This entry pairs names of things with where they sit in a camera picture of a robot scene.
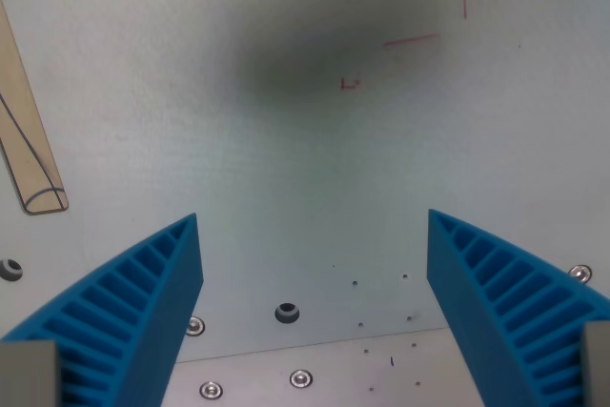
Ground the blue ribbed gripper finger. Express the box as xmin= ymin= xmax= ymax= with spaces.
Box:
xmin=426 ymin=208 xmax=610 ymax=407
xmin=0 ymin=213 xmax=205 ymax=407

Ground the grey mounting block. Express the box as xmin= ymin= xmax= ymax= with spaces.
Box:
xmin=581 ymin=320 xmax=610 ymax=407
xmin=0 ymin=339 xmax=60 ymax=407

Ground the thin wooden board with lines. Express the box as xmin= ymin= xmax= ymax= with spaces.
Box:
xmin=0 ymin=0 xmax=70 ymax=215

